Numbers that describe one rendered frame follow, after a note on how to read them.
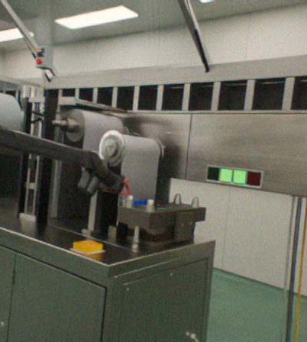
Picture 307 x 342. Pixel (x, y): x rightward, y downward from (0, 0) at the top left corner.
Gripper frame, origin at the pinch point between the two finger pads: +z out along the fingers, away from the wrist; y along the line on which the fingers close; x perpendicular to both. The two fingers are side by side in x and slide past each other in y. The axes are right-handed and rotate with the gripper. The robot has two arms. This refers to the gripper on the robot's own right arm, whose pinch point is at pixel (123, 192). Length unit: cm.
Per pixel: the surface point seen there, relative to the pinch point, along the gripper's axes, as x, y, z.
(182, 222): -1.9, 21.9, 15.2
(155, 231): -11.1, 18.8, 5.6
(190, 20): 69, 14, -22
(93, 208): -10.2, -9.1, -2.1
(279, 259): 69, -23, 265
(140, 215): -8.8, 15.5, -2.2
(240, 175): 24.6, 36.3, 19.5
